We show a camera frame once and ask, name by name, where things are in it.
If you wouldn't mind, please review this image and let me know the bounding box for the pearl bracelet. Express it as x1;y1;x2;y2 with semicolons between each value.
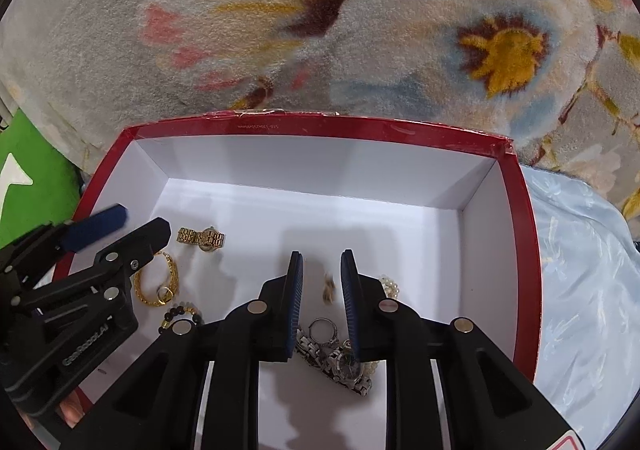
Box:
362;274;401;378

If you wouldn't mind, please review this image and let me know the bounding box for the red cardboard box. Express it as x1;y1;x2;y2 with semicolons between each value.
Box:
50;110;543;450

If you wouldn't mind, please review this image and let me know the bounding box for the gold chain bangle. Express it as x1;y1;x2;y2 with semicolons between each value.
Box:
132;251;179;308

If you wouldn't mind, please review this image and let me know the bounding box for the silver watch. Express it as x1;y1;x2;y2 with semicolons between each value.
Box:
295;325;373;398

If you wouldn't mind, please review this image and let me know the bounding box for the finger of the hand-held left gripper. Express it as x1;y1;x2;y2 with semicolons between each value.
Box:
0;204;129;283
10;217;173;311

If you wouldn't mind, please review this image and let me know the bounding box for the grey floral blanket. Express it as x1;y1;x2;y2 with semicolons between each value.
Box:
0;0;640;221

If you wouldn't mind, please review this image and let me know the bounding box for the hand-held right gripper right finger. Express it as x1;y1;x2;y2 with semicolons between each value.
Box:
340;249;576;450

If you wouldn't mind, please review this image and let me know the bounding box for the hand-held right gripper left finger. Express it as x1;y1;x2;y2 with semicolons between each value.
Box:
60;250;305;450

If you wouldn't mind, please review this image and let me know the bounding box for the black bead bracelet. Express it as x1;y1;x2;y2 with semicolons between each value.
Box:
159;301;205;335

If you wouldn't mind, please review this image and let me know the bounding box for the green round pillow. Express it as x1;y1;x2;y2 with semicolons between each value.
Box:
0;110;83;251

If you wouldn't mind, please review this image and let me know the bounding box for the gold watch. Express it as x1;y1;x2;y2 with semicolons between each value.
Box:
177;227;227;252

